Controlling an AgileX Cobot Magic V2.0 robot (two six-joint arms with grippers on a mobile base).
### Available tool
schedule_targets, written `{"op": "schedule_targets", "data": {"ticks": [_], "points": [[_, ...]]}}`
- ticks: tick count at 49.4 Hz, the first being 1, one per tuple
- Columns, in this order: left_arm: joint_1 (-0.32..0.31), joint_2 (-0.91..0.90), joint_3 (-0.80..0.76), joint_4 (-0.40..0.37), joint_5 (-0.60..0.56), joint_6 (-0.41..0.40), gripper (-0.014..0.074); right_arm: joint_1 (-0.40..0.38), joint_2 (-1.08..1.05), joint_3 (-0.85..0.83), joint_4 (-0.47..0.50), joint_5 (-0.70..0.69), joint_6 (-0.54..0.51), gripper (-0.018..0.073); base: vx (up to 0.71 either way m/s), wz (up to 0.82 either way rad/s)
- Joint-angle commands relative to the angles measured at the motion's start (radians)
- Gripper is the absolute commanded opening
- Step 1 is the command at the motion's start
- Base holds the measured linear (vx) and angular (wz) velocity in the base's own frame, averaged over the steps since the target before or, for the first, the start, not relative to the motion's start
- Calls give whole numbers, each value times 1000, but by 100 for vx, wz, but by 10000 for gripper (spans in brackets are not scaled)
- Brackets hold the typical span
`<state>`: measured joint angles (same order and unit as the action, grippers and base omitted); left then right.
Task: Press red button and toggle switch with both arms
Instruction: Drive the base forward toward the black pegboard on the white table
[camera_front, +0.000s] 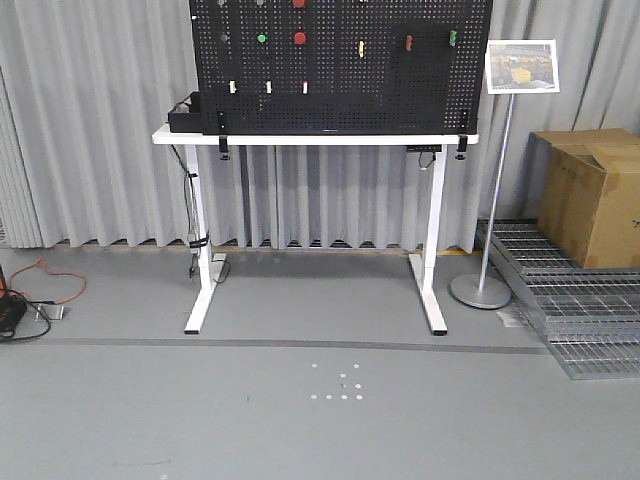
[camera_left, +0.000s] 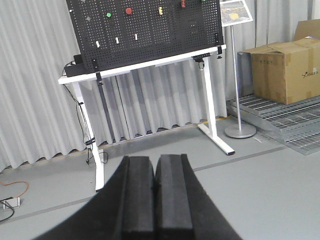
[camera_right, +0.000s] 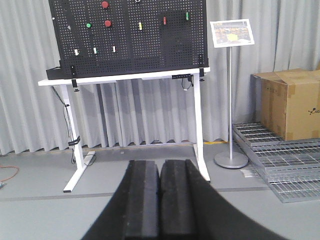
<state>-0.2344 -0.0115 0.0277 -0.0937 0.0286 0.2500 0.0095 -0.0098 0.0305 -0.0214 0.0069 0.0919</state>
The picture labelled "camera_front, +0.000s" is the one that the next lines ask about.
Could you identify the white standing desk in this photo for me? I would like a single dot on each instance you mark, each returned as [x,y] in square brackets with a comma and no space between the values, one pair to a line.
[210,263]

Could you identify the metal grating ramp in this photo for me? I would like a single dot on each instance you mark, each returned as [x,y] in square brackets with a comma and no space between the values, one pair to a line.
[588,318]

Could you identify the black perforated pegboard panel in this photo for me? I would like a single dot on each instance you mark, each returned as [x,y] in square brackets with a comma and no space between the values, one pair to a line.
[388,92]

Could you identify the grey pleated curtain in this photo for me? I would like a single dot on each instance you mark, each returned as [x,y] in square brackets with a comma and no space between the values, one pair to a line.
[84,84]

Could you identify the left black panel clamp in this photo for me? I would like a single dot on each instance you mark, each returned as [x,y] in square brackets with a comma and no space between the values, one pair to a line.
[222,136]

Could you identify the black box on desk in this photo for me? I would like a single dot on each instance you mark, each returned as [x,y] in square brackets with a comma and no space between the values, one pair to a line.
[186,116]

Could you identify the black panel clamp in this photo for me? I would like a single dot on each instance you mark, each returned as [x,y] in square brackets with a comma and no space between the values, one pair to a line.
[222,136]
[462,135]

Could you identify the brown cardboard box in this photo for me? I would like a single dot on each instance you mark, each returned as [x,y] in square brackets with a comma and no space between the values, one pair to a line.
[590,204]

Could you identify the lower red push button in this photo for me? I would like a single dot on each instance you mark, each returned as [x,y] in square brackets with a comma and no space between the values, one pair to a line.
[300,38]

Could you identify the black desk control box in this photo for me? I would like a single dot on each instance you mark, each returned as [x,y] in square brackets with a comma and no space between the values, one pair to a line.
[423,148]

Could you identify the right black panel clamp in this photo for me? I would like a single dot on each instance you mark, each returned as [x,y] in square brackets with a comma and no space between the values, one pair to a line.
[462,135]

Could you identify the grey floor socket box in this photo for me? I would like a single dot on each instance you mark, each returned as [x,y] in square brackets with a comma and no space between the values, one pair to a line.
[51,311]

